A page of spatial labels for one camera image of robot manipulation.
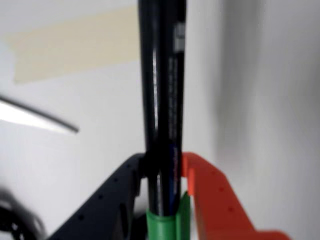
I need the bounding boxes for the green black marker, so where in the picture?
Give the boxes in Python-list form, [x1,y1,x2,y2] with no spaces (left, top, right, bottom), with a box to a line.
[137,0,193,240]

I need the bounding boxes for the long beige masking tape strip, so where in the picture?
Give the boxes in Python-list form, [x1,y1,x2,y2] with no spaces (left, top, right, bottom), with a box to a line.
[1,4,141,85]

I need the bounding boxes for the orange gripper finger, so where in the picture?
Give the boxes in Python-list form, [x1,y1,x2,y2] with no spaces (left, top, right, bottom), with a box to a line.
[181,151,293,240]

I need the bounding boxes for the blue handled scissors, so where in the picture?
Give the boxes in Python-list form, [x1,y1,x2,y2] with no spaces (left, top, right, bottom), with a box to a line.
[0,95,80,135]

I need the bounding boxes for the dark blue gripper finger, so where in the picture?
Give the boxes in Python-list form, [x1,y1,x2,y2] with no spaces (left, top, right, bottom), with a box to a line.
[48,152,151,240]

